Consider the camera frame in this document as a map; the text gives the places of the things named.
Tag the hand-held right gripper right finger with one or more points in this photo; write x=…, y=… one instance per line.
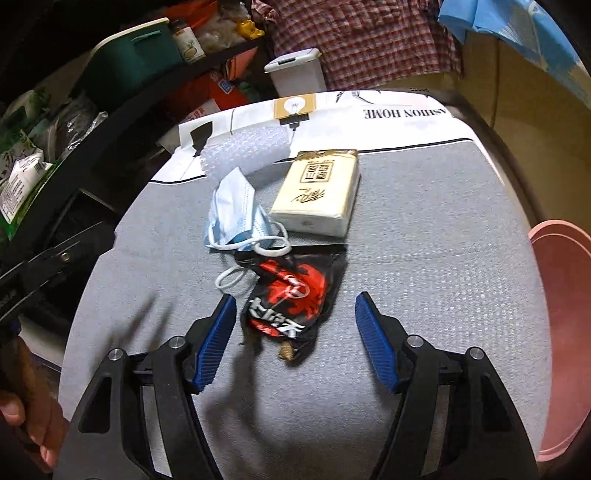
x=376, y=344

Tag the black and red snack wrapper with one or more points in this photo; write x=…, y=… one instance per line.
x=288, y=295

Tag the beige tissue packet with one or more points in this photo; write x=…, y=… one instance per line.
x=318, y=194

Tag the blue cloth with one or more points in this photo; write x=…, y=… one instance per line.
x=503, y=32

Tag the blue face mask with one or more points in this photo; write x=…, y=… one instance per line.
x=238, y=212

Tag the green and white packet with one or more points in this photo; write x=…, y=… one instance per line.
x=21, y=184

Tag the labelled glass jar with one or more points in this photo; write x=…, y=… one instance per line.
x=188, y=42

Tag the person's left hand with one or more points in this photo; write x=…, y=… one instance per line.
x=27, y=406

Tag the clear bubble wrap roll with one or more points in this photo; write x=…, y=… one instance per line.
x=249, y=150

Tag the yellow toy figure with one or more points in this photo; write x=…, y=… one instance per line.
x=248, y=28

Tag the pink plastic bucket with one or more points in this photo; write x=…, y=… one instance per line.
x=568, y=323

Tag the green storage box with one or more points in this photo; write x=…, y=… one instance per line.
x=134, y=55

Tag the grey table mat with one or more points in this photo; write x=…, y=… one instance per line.
x=415, y=277

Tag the orange packet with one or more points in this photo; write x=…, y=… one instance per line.
x=221, y=92

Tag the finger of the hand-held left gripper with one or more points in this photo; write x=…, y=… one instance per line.
x=55, y=263

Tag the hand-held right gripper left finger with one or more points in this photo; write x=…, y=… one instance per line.
x=213, y=344

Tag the black shelf rack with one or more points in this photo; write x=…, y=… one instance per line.
x=152, y=92

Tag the clear plastic bag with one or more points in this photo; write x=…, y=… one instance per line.
x=76, y=124

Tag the red plaid shirt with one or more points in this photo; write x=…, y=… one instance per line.
x=364, y=37

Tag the white printed tablecloth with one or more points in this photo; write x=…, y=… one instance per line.
x=369, y=120

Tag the white lidded waste bin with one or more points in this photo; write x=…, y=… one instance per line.
x=298, y=71

